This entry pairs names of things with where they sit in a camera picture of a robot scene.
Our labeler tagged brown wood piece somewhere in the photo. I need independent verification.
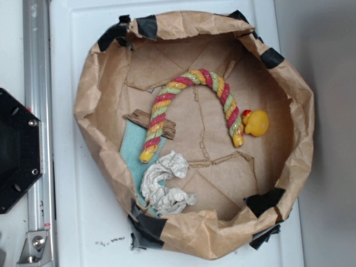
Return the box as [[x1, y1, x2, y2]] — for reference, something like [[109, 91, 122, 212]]
[[123, 109, 176, 140]]

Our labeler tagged multicolored twisted rope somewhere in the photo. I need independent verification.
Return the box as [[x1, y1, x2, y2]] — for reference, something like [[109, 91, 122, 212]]
[[139, 68, 245, 164]]

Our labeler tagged crumpled white paper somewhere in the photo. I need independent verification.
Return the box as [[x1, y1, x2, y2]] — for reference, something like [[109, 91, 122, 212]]
[[140, 151, 196, 216]]

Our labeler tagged brown paper bag bin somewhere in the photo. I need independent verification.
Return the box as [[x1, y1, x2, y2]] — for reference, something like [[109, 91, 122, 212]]
[[74, 11, 315, 260]]

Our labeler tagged metal corner bracket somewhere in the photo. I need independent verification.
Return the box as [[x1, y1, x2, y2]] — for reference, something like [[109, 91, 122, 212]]
[[16, 230, 53, 266]]

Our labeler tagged yellow rubber duck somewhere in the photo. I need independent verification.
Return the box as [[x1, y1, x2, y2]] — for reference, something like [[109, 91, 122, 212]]
[[242, 110, 269, 137]]

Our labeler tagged aluminium frame rail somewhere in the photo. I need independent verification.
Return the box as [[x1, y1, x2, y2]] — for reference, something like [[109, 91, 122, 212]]
[[22, 0, 58, 267]]

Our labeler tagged teal cloth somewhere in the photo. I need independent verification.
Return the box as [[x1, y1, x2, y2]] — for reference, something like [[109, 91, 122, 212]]
[[120, 120, 166, 207]]

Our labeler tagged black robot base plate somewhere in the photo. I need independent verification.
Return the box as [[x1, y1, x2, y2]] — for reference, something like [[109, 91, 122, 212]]
[[0, 88, 42, 214]]

